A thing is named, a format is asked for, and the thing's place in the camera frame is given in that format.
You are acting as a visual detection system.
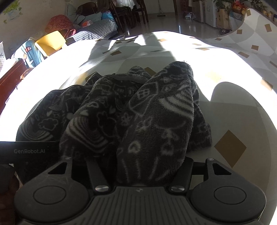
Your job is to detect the black white patterned fleece jacket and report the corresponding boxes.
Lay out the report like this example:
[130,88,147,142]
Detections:
[16,61,212,185]

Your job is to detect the person left hand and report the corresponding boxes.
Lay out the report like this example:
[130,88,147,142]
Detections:
[1,172,23,225]

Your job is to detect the brown wooden cabinet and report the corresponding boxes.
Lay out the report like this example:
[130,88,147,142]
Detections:
[0,59,32,113]

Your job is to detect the white perforated basket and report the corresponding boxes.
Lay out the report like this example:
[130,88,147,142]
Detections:
[0,42,6,71]

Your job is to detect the blue cartoon print fabric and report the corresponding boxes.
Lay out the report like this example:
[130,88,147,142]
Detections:
[14,40,44,68]

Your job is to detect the yellow plastic stool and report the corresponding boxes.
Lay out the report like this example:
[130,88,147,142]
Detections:
[35,31,66,57]

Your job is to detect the checkered tablecloth with tan squares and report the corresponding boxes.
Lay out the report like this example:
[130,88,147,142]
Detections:
[1,8,276,224]

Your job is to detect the red patterned cushion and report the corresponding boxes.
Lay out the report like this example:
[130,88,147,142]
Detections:
[45,15,76,39]

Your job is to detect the blue white checkered sofa cover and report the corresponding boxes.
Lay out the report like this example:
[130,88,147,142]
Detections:
[66,19,118,45]

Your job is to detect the dark wooden chair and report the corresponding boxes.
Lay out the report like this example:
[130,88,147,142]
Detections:
[109,1,149,33]

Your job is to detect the cardboard box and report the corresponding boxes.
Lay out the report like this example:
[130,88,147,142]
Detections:
[216,9,230,30]

